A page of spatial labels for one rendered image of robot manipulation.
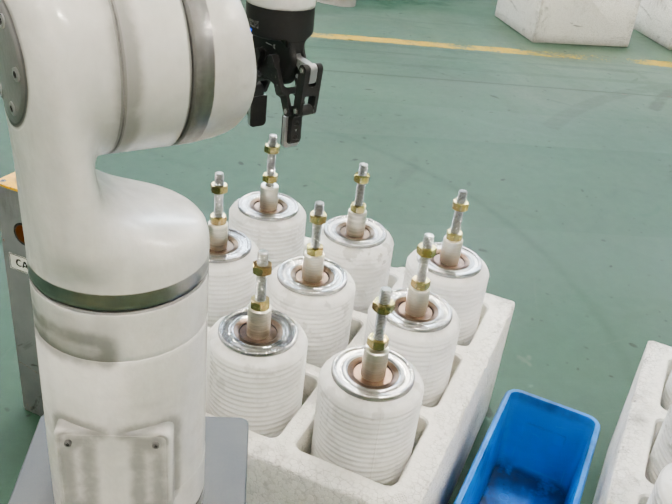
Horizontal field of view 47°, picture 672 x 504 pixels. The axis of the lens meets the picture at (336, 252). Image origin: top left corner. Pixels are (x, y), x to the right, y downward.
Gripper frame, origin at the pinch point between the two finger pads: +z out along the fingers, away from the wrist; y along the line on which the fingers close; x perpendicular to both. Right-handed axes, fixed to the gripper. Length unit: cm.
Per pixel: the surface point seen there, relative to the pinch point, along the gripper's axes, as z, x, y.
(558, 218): 36, 79, -8
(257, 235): 12.2, -3.7, 3.3
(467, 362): 17.8, 6.5, 29.7
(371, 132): 36, 74, -61
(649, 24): 31, 248, -93
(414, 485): 17.8, -10.7, 39.4
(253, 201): 10.5, -1.1, -1.6
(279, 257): 15.3, -1.3, 4.8
